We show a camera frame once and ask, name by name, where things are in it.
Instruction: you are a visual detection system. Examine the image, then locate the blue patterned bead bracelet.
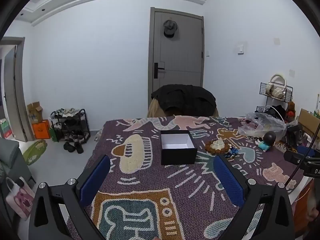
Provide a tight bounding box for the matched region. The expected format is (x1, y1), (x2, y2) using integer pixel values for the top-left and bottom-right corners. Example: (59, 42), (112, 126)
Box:
(226, 146), (240, 158)

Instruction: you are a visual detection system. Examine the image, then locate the green floor mat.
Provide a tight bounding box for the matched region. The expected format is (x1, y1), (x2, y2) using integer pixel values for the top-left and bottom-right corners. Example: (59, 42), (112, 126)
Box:
(22, 139), (48, 166)

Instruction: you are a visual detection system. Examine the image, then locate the grey side door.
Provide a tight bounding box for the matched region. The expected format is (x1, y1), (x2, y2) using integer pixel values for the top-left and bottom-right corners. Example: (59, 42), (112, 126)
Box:
(0, 37), (27, 142)

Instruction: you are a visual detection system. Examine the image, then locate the grey cap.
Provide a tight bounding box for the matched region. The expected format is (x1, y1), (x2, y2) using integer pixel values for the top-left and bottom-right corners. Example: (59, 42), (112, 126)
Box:
(163, 19), (178, 38)

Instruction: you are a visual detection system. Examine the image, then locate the white flower ornament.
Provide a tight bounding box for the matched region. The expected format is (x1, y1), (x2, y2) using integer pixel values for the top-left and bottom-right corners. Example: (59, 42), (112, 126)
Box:
(211, 137), (225, 150)

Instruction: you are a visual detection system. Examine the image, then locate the flat cardboard box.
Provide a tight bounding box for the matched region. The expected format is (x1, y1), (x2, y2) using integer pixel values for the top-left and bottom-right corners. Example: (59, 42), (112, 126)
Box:
(298, 108), (320, 137)

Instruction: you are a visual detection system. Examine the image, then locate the black-headed doll figure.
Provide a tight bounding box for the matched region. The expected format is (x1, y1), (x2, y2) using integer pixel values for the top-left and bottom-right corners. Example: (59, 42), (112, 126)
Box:
(257, 131), (277, 152)

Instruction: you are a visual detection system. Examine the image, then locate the black jacket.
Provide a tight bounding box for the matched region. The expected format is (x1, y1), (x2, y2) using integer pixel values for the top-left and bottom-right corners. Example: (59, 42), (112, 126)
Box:
(151, 84), (217, 117)

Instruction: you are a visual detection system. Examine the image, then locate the black jewelry box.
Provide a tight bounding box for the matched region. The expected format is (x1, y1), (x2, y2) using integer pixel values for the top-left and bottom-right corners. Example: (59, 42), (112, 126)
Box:
(160, 130), (198, 165)

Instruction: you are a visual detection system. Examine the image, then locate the open cardboard box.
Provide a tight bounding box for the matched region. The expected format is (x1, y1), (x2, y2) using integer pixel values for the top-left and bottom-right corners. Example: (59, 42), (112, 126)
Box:
(27, 101), (43, 124)

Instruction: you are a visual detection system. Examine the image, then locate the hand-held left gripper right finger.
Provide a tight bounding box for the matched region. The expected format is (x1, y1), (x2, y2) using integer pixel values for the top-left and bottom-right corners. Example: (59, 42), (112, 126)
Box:
(213, 154), (295, 240)

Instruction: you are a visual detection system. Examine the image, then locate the white handbag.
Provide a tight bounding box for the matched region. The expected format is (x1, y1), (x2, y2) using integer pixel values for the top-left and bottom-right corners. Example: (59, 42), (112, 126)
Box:
(265, 74), (287, 99)

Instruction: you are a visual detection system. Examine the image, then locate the pink tote bag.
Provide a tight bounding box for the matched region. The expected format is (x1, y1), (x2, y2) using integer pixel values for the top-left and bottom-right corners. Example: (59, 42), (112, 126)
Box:
(5, 177), (36, 220)

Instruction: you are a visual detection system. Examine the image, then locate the clear plastic bag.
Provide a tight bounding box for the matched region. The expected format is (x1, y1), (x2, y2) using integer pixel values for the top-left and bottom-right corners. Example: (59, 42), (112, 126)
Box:
(237, 112), (288, 140)

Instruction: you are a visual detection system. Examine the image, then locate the brown bead bracelet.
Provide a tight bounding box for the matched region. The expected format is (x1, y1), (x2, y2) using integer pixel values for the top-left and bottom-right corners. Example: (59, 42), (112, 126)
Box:
(205, 139), (232, 155)

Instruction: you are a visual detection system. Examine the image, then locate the black cable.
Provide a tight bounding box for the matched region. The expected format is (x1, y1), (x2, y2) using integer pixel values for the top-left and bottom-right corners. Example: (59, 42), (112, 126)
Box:
(287, 124), (320, 188)

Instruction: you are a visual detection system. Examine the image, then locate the printed woven blanket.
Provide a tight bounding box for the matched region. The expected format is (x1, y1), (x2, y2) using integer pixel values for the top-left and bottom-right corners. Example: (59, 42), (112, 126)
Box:
(66, 116), (304, 240)

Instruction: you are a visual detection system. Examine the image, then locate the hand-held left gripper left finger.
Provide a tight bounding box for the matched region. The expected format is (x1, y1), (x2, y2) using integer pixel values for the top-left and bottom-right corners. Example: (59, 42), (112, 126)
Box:
(28, 154), (111, 240)

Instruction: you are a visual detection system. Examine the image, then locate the black shoe rack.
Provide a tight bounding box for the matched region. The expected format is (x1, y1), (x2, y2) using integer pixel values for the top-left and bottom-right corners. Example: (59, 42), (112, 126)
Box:
(51, 109), (91, 144)

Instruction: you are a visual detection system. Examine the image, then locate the black door handle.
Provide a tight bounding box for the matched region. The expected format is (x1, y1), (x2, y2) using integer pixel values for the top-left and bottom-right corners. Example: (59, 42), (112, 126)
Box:
(154, 62), (166, 79)

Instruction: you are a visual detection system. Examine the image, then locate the brown plush toy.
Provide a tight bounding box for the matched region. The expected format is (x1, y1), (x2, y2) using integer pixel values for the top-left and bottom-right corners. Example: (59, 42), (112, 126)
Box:
(285, 101), (297, 120)

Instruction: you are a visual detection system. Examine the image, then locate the black cloth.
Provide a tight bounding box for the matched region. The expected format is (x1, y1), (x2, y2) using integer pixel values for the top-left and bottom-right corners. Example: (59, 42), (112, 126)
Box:
(266, 105), (287, 120)

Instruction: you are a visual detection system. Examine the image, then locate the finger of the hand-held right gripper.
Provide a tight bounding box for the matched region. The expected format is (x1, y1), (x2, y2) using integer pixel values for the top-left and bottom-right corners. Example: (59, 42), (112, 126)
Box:
(284, 150), (315, 165)

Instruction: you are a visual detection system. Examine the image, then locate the grey sofa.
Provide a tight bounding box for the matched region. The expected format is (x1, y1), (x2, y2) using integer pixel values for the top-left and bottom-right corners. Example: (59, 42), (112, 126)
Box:
(0, 137), (33, 183)

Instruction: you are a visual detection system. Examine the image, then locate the black wire rack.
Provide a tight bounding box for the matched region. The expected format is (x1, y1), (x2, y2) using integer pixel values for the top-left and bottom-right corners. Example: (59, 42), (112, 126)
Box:
(255, 82), (293, 115)

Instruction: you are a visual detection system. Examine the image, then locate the orange box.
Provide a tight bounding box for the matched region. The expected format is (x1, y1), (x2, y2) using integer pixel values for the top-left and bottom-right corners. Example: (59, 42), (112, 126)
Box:
(32, 119), (51, 140)

